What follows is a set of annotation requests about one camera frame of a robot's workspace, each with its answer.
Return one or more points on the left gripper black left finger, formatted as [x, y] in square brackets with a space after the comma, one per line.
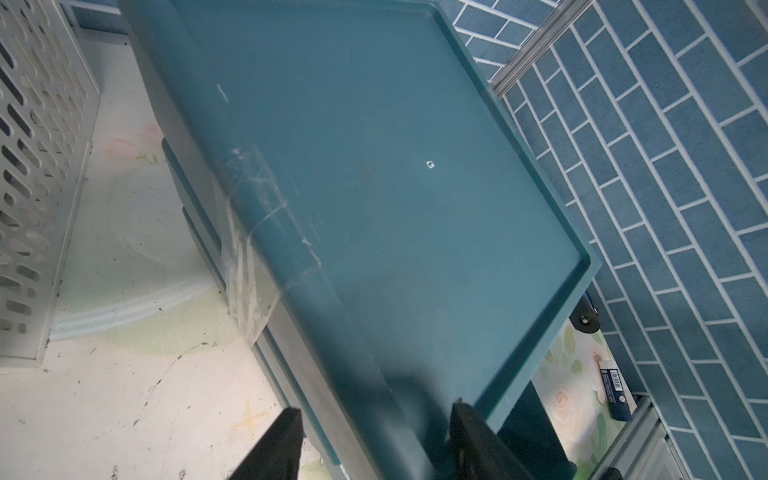
[277, 454]

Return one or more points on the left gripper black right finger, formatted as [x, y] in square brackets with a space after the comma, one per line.
[477, 451]

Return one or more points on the teal drawer cabinet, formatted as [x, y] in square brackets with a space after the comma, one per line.
[385, 241]

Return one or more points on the black blue tool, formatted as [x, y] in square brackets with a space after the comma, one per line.
[585, 319]

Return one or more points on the cream mesh file organizer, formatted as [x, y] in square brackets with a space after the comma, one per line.
[49, 103]

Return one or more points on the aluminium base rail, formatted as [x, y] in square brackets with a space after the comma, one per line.
[642, 450]

